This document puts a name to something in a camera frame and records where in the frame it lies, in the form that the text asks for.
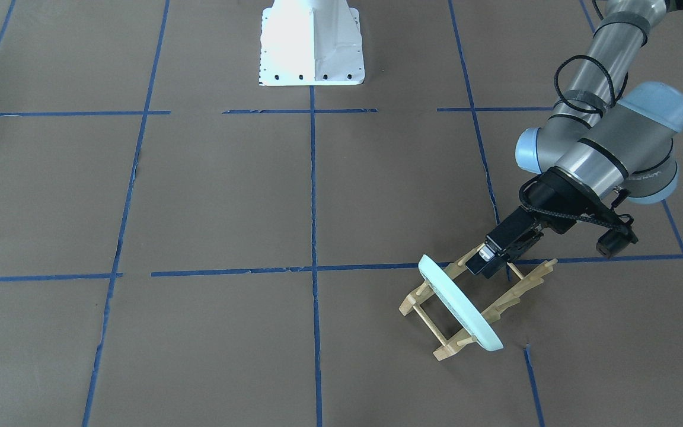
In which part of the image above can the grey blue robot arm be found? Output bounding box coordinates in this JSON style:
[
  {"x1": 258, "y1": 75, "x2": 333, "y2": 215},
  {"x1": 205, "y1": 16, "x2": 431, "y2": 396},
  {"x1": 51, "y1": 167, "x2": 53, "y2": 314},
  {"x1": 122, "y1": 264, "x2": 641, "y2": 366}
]
[{"x1": 462, "y1": 1, "x2": 683, "y2": 278}]

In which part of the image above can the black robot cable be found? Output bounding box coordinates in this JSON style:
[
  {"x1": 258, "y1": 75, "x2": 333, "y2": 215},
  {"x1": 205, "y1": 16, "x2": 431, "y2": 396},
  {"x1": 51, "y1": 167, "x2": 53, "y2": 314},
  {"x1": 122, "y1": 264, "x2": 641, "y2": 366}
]
[{"x1": 519, "y1": 55, "x2": 636, "y2": 232}]

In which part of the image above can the light green plate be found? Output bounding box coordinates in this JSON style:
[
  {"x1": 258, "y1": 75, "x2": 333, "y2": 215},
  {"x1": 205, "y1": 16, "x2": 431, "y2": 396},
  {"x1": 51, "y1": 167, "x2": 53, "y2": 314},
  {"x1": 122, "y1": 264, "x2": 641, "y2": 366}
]
[{"x1": 414, "y1": 254, "x2": 504, "y2": 352}]

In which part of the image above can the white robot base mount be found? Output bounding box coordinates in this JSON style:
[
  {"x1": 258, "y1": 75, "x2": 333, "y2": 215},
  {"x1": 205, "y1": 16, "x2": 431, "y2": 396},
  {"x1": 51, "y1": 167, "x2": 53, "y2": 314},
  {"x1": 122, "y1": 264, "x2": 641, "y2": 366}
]
[{"x1": 258, "y1": 1, "x2": 366, "y2": 87}]

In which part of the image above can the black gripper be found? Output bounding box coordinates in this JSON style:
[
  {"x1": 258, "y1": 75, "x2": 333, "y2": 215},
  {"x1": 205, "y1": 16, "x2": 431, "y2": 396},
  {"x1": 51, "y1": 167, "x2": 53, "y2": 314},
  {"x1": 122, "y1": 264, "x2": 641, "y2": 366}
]
[{"x1": 466, "y1": 168, "x2": 633, "y2": 279}]

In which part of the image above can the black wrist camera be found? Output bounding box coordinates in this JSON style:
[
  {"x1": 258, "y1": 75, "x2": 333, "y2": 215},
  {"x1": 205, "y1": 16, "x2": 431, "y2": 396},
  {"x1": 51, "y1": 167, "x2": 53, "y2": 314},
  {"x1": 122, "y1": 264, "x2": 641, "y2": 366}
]
[{"x1": 595, "y1": 226, "x2": 639, "y2": 259}]

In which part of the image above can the wooden dish rack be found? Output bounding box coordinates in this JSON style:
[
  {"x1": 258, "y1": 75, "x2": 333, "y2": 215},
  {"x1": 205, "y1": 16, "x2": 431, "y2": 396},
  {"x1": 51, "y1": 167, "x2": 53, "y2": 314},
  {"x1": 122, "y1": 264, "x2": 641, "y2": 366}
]
[{"x1": 399, "y1": 246, "x2": 558, "y2": 361}]

